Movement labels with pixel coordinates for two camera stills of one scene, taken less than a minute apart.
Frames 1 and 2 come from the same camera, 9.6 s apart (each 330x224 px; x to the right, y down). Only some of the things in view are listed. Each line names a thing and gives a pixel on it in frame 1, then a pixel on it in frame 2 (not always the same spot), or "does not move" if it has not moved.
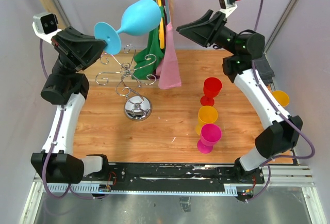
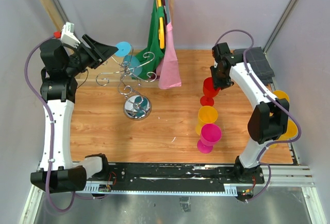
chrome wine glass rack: (136, 107) does not move
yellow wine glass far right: (281, 97) does not move
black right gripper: (204, 34) → (217, 83)
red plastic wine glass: (211, 86) does not move
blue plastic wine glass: (141, 18) → (135, 66)
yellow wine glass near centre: (207, 114) does not move
